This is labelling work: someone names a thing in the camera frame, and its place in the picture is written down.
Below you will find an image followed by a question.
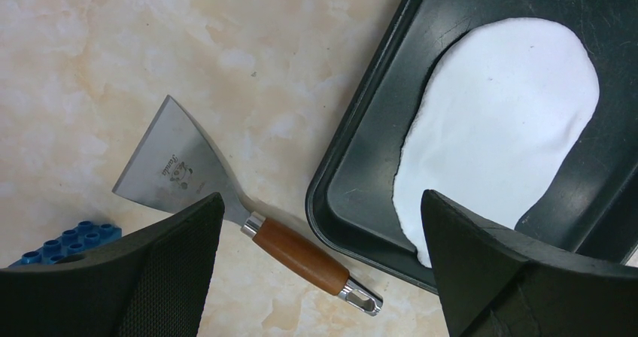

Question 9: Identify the black baking tray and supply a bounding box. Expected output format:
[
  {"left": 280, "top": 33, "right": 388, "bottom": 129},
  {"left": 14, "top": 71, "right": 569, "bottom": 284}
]
[{"left": 305, "top": 0, "right": 637, "bottom": 292}]

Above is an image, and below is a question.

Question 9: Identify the yellow red blue toy block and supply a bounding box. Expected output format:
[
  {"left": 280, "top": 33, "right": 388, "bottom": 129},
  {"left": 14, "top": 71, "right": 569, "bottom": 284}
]
[{"left": 8, "top": 220, "right": 122, "bottom": 268}]

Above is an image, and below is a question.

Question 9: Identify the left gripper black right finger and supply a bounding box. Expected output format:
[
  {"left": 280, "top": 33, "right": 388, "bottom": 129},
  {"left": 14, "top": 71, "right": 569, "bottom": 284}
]
[{"left": 421, "top": 190, "right": 637, "bottom": 336}]

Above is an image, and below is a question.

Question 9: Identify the metal scraper wooden handle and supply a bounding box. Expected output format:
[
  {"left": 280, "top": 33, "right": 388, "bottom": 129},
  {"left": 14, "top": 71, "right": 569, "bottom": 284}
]
[{"left": 112, "top": 96, "right": 383, "bottom": 316}]

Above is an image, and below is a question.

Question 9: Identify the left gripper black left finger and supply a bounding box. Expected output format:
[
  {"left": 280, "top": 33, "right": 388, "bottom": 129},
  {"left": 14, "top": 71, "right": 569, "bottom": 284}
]
[{"left": 1, "top": 193, "right": 224, "bottom": 336}]

